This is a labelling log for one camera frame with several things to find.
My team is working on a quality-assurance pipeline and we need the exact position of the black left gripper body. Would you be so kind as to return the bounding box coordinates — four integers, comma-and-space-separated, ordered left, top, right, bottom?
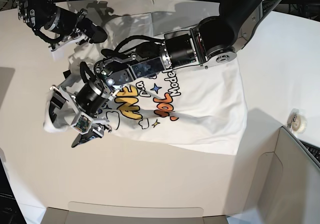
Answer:
75, 81, 109, 116

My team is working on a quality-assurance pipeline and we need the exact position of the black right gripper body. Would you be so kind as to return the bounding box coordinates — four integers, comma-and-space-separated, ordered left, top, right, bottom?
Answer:
56, 7, 88, 38

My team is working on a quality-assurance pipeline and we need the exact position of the white t-shirt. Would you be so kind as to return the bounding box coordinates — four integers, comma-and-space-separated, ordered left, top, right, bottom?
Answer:
42, 11, 248, 156

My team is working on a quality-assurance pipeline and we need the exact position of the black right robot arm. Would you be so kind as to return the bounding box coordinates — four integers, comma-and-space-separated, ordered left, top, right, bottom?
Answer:
16, 0, 108, 50

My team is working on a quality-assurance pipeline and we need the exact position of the beige cardboard box right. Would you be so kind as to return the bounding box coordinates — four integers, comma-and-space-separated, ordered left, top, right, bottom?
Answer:
226, 127, 320, 224

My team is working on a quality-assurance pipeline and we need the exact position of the clear tape dispenser roll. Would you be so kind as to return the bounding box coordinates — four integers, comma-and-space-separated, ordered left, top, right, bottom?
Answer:
287, 108, 308, 136

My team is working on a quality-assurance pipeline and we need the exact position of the black computer keyboard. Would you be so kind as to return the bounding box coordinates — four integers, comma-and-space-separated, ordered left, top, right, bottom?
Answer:
299, 139, 320, 169

